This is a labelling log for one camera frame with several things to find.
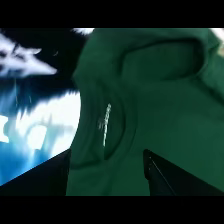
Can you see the dark green T-shirt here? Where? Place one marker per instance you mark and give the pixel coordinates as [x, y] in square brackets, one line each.
[160, 110]

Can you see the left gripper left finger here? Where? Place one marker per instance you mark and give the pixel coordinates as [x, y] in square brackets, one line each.
[46, 178]

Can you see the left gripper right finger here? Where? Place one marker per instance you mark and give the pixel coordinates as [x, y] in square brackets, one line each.
[166, 181]

